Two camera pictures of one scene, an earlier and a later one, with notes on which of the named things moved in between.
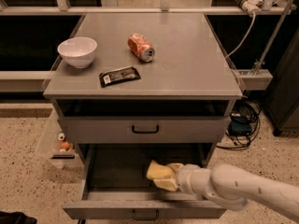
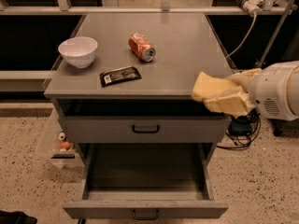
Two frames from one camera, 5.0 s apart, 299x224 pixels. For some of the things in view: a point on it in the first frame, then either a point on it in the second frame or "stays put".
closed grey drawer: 144,129 stays put
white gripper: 186,179 to 270,89
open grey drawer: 116,186 stays put
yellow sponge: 157,172 to 207,85
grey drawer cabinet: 144,90 stays put
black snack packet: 119,76 stays put
